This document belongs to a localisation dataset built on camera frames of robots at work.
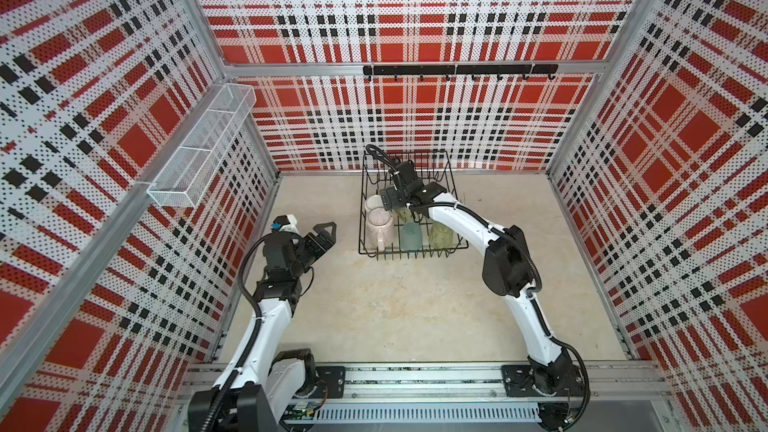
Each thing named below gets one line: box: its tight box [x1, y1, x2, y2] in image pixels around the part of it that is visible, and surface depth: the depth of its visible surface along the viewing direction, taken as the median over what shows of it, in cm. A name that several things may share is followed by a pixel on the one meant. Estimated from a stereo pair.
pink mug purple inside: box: [366, 207, 396, 251], surface depth 92 cm
